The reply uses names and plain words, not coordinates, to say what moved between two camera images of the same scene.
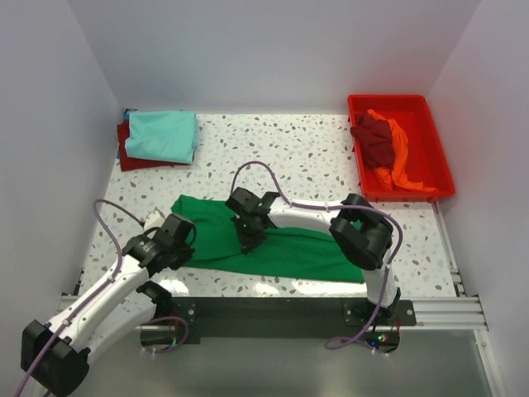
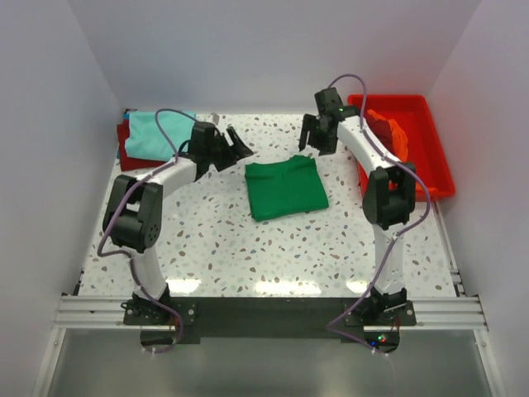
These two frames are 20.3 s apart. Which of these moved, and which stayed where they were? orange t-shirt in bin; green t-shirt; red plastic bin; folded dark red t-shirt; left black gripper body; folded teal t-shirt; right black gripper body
Moved: right black gripper body; green t-shirt; left black gripper body
Stayed: red plastic bin; folded teal t-shirt; orange t-shirt in bin; folded dark red t-shirt
